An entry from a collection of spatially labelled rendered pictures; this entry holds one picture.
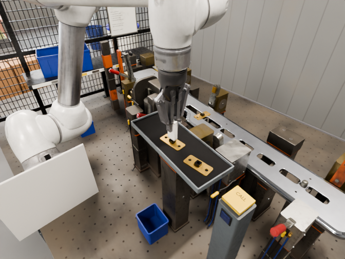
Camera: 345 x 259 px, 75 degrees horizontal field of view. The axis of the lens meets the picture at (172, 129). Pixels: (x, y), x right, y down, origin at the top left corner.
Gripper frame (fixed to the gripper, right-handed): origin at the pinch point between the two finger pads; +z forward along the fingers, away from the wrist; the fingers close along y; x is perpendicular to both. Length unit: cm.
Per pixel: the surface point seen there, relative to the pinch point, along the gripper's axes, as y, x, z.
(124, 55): -28, -64, 1
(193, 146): -3.4, 6.1, 5.3
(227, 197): 5.0, 24.4, 5.3
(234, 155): -13.9, 15.3, 10.3
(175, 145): 0.6, 1.8, 5.0
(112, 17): -56, -116, -6
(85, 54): -23, -100, 8
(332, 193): -32, 44, 21
